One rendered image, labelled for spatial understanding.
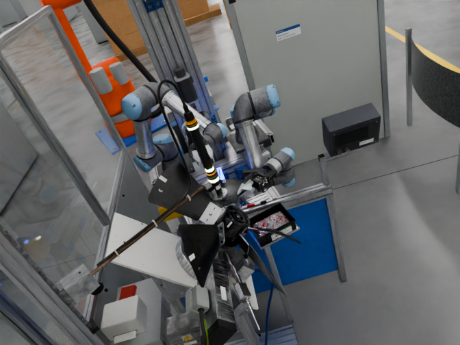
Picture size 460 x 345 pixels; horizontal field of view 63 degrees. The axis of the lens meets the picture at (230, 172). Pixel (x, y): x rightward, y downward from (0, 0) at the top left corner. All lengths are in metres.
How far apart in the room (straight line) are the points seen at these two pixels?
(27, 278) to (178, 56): 1.45
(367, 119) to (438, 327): 1.30
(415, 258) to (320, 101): 1.55
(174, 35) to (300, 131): 1.79
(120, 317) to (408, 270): 1.87
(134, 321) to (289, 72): 2.37
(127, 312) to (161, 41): 1.40
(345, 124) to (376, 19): 1.70
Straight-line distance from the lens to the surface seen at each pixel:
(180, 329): 1.78
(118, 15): 9.43
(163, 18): 2.20
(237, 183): 1.80
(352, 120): 1.94
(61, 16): 5.32
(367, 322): 2.60
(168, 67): 2.27
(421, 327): 2.60
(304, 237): 2.36
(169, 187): 1.53
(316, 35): 3.33
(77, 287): 1.37
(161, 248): 1.60
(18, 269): 1.27
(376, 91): 3.72
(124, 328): 1.81
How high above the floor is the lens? 2.23
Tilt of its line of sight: 34 degrees down
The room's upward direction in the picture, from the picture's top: 20 degrees counter-clockwise
